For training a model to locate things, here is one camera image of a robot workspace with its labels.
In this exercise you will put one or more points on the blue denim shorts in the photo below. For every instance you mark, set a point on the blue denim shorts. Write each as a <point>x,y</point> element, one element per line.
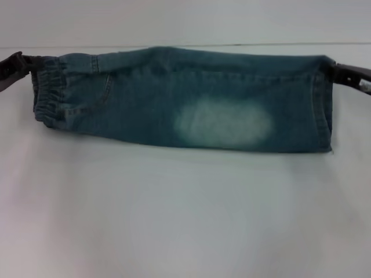
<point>145,110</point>

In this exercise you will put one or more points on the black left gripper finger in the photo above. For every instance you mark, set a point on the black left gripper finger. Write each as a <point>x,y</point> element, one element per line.
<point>17,63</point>
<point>11,82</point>

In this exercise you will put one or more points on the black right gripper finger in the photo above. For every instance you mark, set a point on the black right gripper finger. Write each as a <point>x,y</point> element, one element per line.
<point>353,73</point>
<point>359,86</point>

